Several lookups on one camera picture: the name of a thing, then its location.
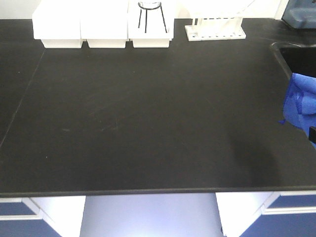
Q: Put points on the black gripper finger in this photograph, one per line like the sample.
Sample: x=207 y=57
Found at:
x=312 y=134

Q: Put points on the blue microfiber cloth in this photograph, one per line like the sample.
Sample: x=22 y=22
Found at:
x=299 y=105

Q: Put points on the black lab sink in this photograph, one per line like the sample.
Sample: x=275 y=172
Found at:
x=295 y=58

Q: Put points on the right blue cabinet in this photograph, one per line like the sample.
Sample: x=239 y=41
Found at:
x=287 y=216

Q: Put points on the blue cabinet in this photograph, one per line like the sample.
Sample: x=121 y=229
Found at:
x=287 y=216
x=21 y=217

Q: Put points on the blue plastic container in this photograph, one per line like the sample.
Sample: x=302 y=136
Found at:
x=300 y=14

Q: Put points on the white test tube rack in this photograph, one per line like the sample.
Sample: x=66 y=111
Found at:
x=216 y=19

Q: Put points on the right white storage bin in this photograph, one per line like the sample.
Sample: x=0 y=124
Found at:
x=151 y=23

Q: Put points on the white storage bin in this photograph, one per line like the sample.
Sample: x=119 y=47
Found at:
x=151 y=23
x=56 y=23
x=103 y=23

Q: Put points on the middle white storage bin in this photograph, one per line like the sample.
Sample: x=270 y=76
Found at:
x=103 y=23

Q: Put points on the left white storage bin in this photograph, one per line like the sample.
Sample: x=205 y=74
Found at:
x=56 y=23

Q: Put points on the left blue cabinet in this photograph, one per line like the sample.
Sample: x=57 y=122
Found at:
x=21 y=217

